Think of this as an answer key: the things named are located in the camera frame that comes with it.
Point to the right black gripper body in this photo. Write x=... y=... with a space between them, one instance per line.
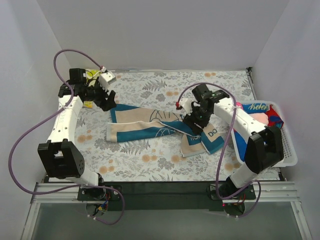
x=195 y=120

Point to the aluminium frame rail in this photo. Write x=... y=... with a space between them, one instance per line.
x=271 y=191

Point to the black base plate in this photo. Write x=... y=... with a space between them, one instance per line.
x=160 y=197

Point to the blue beige Doraemon towel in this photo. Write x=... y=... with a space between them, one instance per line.
x=131 y=123

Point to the floral table mat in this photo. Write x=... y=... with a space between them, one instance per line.
x=154 y=159

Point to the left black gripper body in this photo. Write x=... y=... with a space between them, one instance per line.
x=104 y=97

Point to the yellow lemon print towel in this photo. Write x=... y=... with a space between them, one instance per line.
x=91 y=77

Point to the blue rolled towel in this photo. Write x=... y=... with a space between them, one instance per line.
x=241 y=145

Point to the white plastic basket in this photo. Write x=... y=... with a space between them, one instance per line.
x=290 y=157

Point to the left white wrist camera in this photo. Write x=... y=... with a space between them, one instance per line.
x=106 y=79

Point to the red blue printed towel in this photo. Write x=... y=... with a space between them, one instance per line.
x=274 y=119

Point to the pink rolled towel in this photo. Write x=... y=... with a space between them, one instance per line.
x=261 y=117

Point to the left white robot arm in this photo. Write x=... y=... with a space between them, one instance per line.
x=59 y=155

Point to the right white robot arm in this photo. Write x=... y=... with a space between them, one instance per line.
x=264 y=146

